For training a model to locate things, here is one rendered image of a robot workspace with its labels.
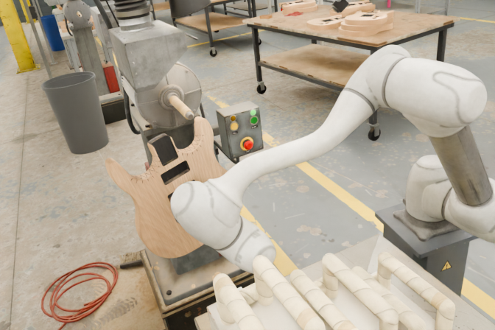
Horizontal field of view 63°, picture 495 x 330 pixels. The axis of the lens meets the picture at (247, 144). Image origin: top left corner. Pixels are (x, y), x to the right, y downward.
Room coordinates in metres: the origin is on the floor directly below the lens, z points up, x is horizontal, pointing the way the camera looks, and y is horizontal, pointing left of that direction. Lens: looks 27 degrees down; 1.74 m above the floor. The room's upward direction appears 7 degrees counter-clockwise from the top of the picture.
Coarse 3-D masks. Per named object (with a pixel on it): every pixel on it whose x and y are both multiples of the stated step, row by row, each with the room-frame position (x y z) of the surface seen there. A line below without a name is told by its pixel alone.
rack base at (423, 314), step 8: (376, 272) 0.77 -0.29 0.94; (392, 288) 0.71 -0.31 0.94; (400, 296) 0.69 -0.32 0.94; (408, 304) 0.66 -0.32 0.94; (416, 304) 0.66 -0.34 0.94; (416, 312) 0.64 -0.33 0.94; (424, 312) 0.63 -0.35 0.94; (424, 320) 0.61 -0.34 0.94; (432, 320) 0.61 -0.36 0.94; (400, 328) 0.60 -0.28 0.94; (432, 328) 0.59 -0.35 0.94
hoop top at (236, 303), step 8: (216, 280) 0.54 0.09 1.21; (224, 280) 0.54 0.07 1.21; (216, 288) 0.53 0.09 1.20; (224, 288) 0.52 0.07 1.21; (232, 288) 0.52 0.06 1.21; (224, 296) 0.51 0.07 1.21; (232, 296) 0.50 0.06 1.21; (240, 296) 0.50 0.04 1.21; (232, 304) 0.49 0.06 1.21; (240, 304) 0.48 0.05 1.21; (232, 312) 0.48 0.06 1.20; (240, 312) 0.47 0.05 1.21; (248, 312) 0.46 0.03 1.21; (240, 320) 0.45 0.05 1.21; (248, 320) 0.45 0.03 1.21; (256, 320) 0.45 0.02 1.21; (240, 328) 0.45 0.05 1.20; (248, 328) 0.44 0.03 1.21; (256, 328) 0.43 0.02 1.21; (264, 328) 0.44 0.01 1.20
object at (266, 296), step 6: (258, 276) 0.57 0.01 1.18; (258, 282) 0.57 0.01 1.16; (264, 282) 0.57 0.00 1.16; (258, 288) 0.57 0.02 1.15; (264, 288) 0.57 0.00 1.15; (264, 294) 0.57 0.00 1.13; (270, 294) 0.57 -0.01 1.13; (258, 300) 0.58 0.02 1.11; (264, 300) 0.57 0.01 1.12; (270, 300) 0.57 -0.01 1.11
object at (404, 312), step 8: (360, 272) 0.67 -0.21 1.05; (368, 280) 0.65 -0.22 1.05; (376, 280) 0.65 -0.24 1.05; (376, 288) 0.62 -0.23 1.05; (384, 288) 0.62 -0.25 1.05; (384, 296) 0.60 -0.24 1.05; (392, 296) 0.60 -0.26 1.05; (392, 304) 0.58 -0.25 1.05; (400, 304) 0.57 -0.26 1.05; (400, 312) 0.56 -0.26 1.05; (408, 312) 0.55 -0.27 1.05; (400, 320) 0.55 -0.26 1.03; (408, 320) 0.54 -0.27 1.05; (416, 320) 0.53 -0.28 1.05; (408, 328) 0.53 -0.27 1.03; (416, 328) 0.52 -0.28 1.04; (424, 328) 0.52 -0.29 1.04
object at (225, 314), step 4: (216, 292) 0.54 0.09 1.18; (216, 296) 0.54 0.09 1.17; (220, 300) 0.54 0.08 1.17; (220, 304) 0.54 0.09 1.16; (224, 304) 0.53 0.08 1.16; (220, 308) 0.54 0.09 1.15; (224, 308) 0.53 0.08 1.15; (220, 312) 0.54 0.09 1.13; (224, 312) 0.53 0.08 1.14; (228, 312) 0.54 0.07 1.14; (220, 316) 0.54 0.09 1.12; (224, 316) 0.54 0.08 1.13; (228, 316) 0.53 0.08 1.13; (232, 316) 0.54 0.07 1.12; (224, 320) 0.54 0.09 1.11; (228, 320) 0.53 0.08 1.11; (232, 320) 0.54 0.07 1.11; (224, 324) 0.54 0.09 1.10; (228, 324) 0.53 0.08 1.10
